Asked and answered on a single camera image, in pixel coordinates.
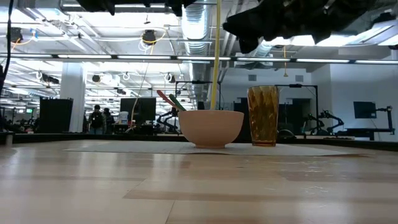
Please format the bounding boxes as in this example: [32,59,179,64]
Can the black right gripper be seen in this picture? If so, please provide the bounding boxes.
[222,0,315,55]

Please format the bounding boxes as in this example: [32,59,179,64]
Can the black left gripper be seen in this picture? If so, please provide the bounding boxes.
[164,0,197,17]

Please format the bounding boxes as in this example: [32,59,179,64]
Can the yellow chopstick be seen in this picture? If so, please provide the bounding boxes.
[210,0,223,111]

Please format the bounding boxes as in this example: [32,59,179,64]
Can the amber faceted plastic cup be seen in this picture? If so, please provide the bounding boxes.
[246,85,280,147]

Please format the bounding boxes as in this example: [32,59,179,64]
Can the red-handled metal fork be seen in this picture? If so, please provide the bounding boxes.
[155,90,178,111]

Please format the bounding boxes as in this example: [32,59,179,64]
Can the green-handled gold spoon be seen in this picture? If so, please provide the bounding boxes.
[168,93,188,112]

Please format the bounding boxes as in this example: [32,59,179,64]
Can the pink bowl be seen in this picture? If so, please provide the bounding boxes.
[177,109,246,149]

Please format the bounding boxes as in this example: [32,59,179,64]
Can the dark background monitor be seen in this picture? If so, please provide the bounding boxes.
[119,96,157,126]

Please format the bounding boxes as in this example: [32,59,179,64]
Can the black background robot arms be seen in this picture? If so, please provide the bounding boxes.
[302,110,346,136]

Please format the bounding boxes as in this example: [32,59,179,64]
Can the person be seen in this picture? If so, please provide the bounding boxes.
[103,107,116,135]
[87,104,107,136]

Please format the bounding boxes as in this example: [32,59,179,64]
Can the white pillar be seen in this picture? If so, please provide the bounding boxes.
[60,61,87,134]

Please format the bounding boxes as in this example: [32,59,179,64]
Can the black monitor on stand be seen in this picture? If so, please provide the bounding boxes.
[345,101,396,141]

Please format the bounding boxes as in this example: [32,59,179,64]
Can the black cabinet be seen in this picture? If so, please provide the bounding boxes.
[39,97,75,134]

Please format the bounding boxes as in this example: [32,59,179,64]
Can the silver ventilation duct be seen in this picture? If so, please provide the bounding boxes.
[180,2,216,110]

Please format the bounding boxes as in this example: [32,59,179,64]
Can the black background rig frame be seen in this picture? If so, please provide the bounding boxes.
[274,83,319,135]

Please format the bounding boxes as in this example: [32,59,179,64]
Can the black metal table frame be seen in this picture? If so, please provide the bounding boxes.
[0,131,398,152]

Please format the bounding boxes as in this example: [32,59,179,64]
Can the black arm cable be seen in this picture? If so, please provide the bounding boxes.
[0,0,15,91]

